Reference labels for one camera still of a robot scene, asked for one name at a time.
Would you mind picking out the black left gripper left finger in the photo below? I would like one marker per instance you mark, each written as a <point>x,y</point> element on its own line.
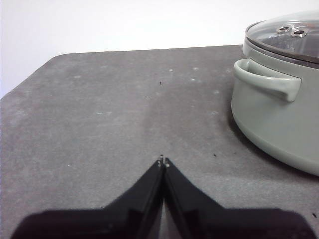
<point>99,224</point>

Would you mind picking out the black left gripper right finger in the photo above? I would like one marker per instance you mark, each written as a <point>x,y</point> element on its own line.
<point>224,224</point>

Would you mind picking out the glass lid with green knob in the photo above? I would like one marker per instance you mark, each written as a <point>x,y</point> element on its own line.
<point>274,27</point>

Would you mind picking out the pale green electric steamer pot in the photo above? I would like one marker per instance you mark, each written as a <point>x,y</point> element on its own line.
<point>274,124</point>

